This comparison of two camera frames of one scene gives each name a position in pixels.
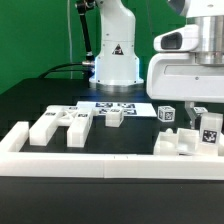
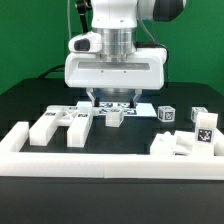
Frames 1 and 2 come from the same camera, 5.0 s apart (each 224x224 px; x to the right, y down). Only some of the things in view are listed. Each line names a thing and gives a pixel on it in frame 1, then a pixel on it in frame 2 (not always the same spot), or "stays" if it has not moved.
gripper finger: [190, 107] to [91, 95]
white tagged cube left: [166, 113] stays
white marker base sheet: [129, 108] stays
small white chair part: [114, 117] stays
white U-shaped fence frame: [14, 162] stays
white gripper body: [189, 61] to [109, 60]
